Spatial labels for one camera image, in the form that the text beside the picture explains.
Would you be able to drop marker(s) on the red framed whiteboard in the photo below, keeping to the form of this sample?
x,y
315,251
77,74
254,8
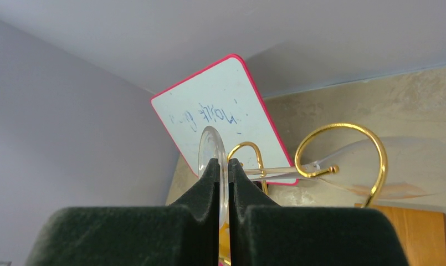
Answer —
x,y
224,96

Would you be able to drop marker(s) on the clear wine glass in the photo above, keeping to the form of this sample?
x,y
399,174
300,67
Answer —
x,y
355,169

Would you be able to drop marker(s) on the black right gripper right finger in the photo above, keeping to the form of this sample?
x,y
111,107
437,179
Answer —
x,y
265,233

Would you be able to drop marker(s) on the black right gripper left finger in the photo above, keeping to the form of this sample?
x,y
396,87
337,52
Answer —
x,y
182,233

